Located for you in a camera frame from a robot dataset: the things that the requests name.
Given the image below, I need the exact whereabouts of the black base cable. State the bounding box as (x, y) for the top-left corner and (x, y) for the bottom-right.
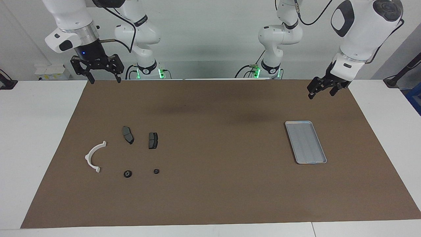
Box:
(235, 49), (266, 79)
(125, 64), (138, 80)

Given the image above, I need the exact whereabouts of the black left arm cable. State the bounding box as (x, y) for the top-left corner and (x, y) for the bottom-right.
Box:
(294, 0), (405, 65)

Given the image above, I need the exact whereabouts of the white wall socket box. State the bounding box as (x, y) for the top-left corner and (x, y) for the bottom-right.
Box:
(35, 64), (71, 80)

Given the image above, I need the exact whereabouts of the black table clamp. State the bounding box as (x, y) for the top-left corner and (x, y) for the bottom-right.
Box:
(0, 69), (17, 90)

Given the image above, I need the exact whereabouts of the silver metal tray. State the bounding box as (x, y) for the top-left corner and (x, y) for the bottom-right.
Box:
(285, 121), (327, 165)

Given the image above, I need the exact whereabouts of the brown table mat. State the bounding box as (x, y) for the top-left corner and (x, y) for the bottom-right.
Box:
(20, 79), (421, 229)

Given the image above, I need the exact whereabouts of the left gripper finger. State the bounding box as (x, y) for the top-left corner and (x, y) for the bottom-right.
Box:
(307, 77), (324, 100)
(329, 82), (343, 97)

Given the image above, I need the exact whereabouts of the white curved plastic bracket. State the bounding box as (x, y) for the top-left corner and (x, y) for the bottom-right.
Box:
(85, 141), (107, 173)

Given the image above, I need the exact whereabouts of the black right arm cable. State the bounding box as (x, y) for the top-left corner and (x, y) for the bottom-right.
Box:
(99, 5), (137, 54)

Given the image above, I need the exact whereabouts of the dark grey angled brake pad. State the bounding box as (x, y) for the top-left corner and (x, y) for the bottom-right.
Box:
(122, 126), (135, 145)

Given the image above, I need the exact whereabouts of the black clamp stand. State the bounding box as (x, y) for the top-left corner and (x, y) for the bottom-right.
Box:
(383, 53), (421, 88)

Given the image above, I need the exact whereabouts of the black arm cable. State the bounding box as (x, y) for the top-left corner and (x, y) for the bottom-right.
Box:
(294, 0), (405, 65)
(99, 5), (137, 54)

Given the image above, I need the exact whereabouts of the blue crate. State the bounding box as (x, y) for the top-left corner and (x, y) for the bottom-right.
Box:
(405, 82), (421, 116)

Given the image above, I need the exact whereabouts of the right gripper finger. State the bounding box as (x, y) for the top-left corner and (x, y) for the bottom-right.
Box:
(70, 55), (96, 85)
(107, 54), (125, 83)

